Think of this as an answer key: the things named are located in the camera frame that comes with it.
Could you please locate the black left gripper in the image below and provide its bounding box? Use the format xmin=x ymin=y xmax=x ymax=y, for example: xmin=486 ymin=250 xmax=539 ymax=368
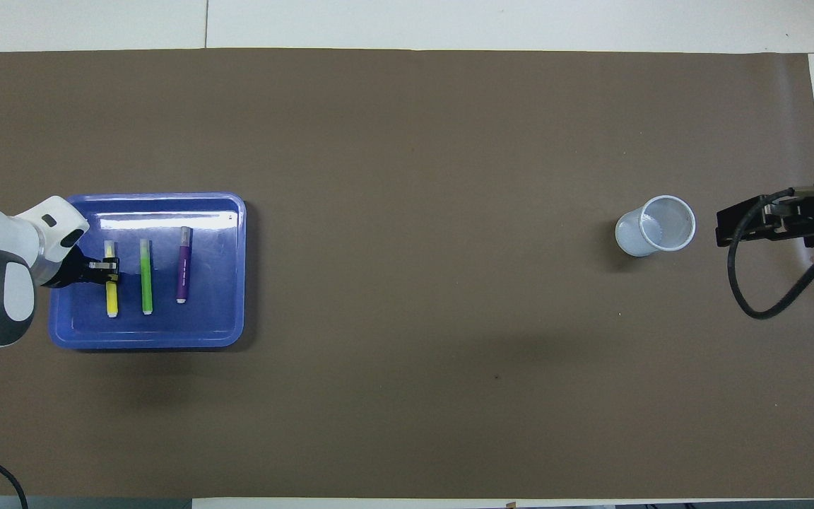
xmin=45 ymin=244 xmax=121 ymax=289

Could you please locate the yellow marker pen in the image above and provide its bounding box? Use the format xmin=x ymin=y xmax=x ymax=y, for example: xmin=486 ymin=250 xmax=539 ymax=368
xmin=104 ymin=240 xmax=119 ymax=318

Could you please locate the green marker pen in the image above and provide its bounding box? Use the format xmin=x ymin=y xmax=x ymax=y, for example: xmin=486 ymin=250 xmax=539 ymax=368
xmin=139 ymin=239 xmax=154 ymax=315

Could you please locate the purple marker pen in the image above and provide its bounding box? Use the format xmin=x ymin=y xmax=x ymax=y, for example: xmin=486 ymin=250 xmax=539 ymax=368
xmin=175 ymin=226 xmax=194 ymax=305

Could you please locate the blue plastic tray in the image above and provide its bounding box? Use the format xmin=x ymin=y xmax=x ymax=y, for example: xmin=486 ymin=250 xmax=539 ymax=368
xmin=49 ymin=192 xmax=247 ymax=351

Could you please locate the translucent plastic cup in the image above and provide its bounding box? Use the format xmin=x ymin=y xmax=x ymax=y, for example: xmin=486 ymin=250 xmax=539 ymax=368
xmin=615 ymin=195 xmax=697 ymax=258

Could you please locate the brown paper table mat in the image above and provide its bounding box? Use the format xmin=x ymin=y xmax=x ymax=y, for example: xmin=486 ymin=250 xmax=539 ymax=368
xmin=0 ymin=47 xmax=814 ymax=500

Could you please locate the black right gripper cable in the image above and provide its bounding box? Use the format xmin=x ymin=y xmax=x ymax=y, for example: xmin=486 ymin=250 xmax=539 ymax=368
xmin=727 ymin=185 xmax=814 ymax=320

